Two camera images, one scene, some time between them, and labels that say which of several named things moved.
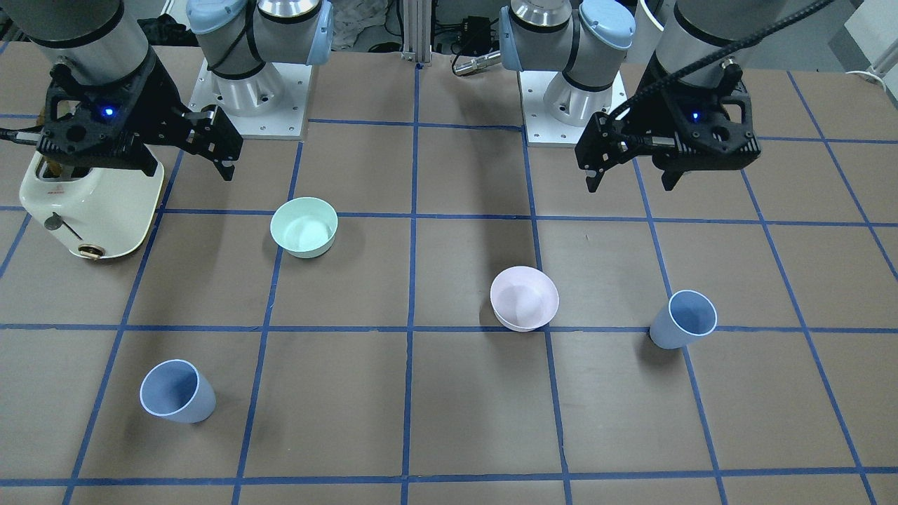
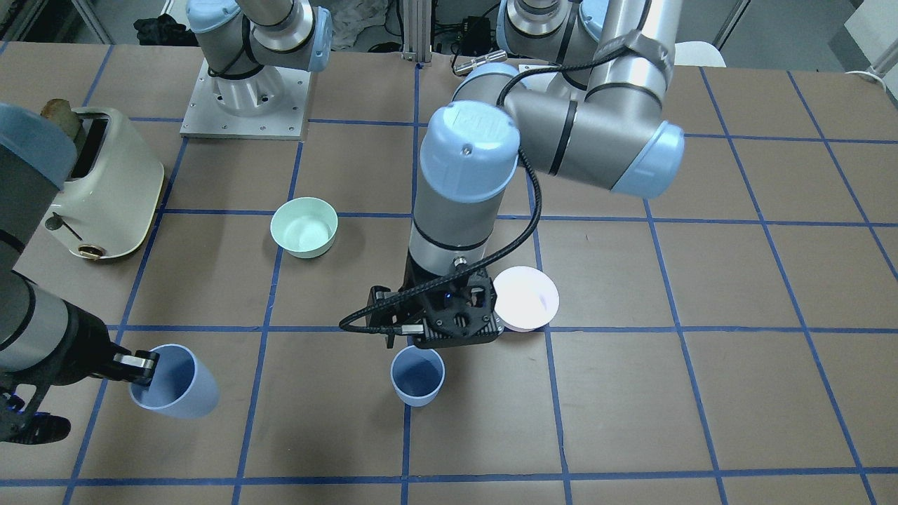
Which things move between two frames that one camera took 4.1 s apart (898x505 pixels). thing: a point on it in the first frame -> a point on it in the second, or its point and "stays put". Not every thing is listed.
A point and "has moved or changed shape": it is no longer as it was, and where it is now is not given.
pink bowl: (523, 299) stays put
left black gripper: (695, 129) -> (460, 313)
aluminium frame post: (417, 31) stays put
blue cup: (688, 315) -> (417, 374)
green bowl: (305, 226) stays put
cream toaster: (108, 213) stays put
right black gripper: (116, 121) -> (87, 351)
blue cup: (177, 391) has moved or changed shape
